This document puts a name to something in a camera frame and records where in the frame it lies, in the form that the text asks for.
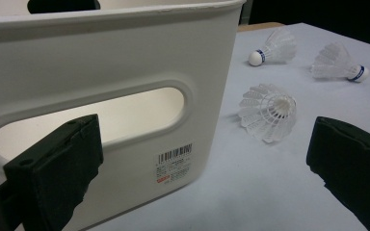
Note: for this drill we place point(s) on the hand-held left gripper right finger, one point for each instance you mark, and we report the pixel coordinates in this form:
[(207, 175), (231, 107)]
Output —
[(353, 160)]

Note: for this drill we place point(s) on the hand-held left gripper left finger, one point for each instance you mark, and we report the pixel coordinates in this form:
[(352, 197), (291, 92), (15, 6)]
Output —
[(54, 166)]

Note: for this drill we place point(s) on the white shuttlecock blue band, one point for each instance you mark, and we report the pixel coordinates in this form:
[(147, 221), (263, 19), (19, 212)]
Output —
[(279, 48), (334, 64), (269, 118)]

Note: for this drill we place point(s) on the white plastic storage bin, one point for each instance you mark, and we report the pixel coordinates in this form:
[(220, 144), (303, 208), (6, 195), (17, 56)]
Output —
[(125, 57)]

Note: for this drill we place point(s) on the white table mat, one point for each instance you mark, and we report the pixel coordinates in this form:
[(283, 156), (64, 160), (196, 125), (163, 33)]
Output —
[(269, 183)]

